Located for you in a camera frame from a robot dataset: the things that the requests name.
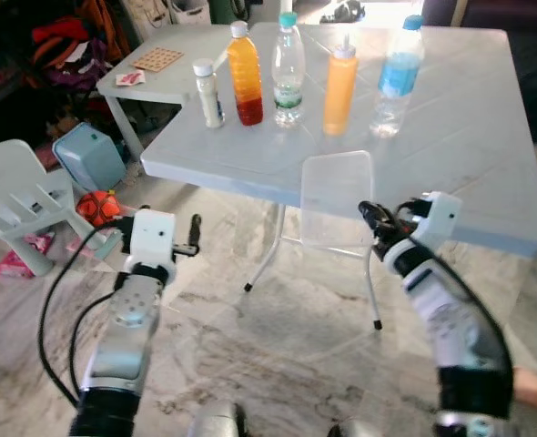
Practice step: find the small white bottle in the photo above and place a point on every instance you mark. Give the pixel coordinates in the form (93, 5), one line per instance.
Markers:
(208, 94)

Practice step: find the grey right robot leg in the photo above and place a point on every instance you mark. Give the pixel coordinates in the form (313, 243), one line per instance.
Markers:
(346, 431)

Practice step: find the red and white packet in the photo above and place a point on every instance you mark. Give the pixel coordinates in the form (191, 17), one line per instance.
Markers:
(130, 78)

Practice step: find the small white table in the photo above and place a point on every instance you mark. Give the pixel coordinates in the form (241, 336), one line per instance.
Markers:
(177, 80)

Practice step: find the brown patterned board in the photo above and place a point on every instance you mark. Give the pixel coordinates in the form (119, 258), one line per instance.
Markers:
(157, 59)

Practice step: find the clear water bottle green cap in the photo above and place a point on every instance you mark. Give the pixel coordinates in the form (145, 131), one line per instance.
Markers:
(288, 73)

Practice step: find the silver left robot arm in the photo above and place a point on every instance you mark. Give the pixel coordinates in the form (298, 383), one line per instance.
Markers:
(127, 319)

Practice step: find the red cloth pile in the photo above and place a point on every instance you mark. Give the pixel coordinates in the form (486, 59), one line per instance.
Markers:
(59, 36)

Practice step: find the orange and red juice bottle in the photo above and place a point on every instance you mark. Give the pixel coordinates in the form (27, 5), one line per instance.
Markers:
(245, 77)

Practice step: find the grey robot leg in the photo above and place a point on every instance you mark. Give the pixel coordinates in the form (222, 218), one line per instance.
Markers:
(346, 431)
(216, 421)

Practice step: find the orange squeeze bottle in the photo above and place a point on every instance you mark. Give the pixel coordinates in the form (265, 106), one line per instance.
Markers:
(340, 91)

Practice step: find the grey left robot leg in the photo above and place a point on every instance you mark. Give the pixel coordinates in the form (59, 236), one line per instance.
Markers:
(216, 421)

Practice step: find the clear plastic container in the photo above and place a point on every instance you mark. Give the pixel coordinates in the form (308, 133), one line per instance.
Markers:
(337, 196)

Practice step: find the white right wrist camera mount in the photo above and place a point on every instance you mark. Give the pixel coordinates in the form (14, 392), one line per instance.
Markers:
(437, 218)

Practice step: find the blue label water bottle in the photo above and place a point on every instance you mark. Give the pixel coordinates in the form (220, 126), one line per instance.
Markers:
(399, 77)

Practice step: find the orange red ball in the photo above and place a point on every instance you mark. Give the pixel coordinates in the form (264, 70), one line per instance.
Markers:
(97, 208)

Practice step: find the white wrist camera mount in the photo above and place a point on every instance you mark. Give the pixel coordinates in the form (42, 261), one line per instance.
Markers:
(152, 235)
(437, 218)

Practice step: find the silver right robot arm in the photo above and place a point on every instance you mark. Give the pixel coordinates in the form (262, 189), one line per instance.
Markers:
(450, 328)

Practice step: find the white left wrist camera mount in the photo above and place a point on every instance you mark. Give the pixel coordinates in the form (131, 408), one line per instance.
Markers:
(152, 235)

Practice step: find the large white folding table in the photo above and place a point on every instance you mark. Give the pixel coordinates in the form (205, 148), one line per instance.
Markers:
(469, 137)

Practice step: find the white plastic chair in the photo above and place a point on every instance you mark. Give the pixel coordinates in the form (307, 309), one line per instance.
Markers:
(14, 182)

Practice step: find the blue grey box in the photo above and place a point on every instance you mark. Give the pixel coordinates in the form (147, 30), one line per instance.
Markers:
(91, 157)

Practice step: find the pink packet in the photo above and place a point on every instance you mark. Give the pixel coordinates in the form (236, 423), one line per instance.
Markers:
(18, 264)

